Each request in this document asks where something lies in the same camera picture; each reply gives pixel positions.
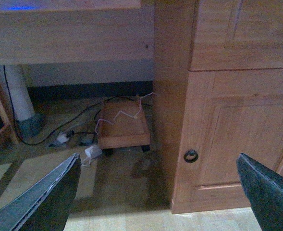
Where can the wooden desk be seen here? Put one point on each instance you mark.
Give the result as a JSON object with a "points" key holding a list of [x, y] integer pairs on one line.
{"points": [[218, 77]]}

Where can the black ring door handle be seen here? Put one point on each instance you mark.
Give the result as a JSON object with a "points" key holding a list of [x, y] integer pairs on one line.
{"points": [[191, 156]]}

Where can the white pipe post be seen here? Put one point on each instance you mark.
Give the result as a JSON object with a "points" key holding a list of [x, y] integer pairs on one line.
{"points": [[13, 82]]}

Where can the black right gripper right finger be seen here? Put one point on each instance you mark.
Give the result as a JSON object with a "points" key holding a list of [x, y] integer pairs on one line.
{"points": [[264, 190]]}

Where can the white plug on floor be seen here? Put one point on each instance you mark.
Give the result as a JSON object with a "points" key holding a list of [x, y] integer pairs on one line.
{"points": [[62, 137]]}

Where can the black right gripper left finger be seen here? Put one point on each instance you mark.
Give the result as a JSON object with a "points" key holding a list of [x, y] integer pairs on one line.
{"points": [[45, 206]]}

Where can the wooden rolling cart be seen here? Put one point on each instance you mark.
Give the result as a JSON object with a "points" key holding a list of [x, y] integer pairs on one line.
{"points": [[122, 124]]}

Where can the white power adapter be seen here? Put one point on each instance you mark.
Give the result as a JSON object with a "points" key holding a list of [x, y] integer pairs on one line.
{"points": [[92, 153]]}

